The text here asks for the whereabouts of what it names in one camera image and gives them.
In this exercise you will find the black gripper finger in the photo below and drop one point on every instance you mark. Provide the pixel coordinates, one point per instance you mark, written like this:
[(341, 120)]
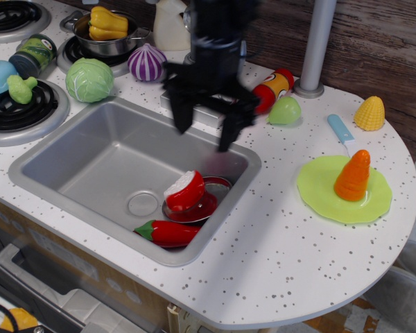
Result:
[(236, 119), (182, 109)]

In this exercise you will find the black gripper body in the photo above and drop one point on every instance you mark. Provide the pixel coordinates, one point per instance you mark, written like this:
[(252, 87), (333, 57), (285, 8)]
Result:
[(213, 79)]

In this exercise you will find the orange toy carrot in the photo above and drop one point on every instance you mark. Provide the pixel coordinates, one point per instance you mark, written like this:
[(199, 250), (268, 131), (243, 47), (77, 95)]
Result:
[(352, 182)]

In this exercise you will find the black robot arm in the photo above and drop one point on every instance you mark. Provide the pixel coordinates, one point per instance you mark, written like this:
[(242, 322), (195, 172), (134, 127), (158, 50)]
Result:
[(221, 19)]

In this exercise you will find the lime green plate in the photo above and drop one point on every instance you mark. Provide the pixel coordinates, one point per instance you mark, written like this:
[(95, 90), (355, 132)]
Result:
[(315, 185)]

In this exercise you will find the silver toy faucet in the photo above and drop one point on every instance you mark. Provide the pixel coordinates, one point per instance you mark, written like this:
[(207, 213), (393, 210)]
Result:
[(201, 113)]

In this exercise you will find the red ketchup bottle toy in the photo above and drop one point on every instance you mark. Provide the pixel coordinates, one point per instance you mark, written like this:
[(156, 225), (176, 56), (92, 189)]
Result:
[(272, 89)]

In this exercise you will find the green toy pear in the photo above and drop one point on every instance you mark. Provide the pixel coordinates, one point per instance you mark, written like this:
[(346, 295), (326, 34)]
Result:
[(285, 111)]

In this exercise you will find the purple striped toy onion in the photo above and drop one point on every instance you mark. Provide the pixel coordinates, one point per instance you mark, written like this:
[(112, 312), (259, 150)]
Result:
[(146, 63)]

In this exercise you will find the cream toy bottle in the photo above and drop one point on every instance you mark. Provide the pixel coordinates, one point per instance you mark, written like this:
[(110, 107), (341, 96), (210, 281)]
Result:
[(169, 32)]

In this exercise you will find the red white toy apple half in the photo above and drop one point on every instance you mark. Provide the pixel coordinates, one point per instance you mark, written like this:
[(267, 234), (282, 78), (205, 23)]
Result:
[(185, 192)]

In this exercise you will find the grey sink basin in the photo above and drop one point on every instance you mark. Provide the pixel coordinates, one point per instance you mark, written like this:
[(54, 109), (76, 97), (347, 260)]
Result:
[(110, 164)]

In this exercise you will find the green toy cabbage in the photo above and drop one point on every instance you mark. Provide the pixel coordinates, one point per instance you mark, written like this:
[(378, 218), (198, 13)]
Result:
[(89, 80)]

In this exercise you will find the yellow toy bell pepper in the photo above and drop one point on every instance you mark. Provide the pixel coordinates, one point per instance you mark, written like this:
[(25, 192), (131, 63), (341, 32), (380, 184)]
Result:
[(105, 25)]

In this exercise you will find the rear right stove burner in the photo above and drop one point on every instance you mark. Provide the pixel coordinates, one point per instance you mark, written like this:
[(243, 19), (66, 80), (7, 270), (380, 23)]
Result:
[(71, 51)]

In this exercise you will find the red toy chili pepper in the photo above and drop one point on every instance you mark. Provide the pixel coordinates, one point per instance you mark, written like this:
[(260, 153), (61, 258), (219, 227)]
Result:
[(167, 234)]

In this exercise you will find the small steel pot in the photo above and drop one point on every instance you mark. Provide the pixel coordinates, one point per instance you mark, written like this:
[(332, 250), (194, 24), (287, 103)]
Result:
[(78, 24)]

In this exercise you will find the yellow toy corn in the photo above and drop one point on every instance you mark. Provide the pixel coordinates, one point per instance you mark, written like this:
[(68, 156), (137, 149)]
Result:
[(370, 116)]

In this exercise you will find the green labelled toy can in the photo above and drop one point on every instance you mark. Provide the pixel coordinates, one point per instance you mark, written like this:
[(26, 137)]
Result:
[(33, 56)]

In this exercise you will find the light green toy broccoli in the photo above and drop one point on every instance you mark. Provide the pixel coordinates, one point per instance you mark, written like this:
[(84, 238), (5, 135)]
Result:
[(21, 90)]

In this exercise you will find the front black stove burner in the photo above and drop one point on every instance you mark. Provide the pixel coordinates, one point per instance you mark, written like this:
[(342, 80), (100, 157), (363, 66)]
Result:
[(21, 124)]

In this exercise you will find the rear left stove burner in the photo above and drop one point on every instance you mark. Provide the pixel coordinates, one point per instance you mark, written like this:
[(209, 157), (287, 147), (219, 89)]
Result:
[(21, 19)]

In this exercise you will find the toy oven door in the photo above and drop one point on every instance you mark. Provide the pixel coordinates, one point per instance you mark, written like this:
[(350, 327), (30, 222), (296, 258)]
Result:
[(31, 281)]

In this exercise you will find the yellow toy on floor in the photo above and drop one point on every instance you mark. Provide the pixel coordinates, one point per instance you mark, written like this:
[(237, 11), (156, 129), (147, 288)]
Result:
[(23, 319)]

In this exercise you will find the blue handled toy knife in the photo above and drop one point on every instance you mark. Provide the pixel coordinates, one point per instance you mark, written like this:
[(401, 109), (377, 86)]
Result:
[(342, 133)]

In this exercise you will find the grey vertical post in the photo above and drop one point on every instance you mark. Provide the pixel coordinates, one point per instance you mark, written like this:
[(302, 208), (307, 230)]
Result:
[(309, 85)]

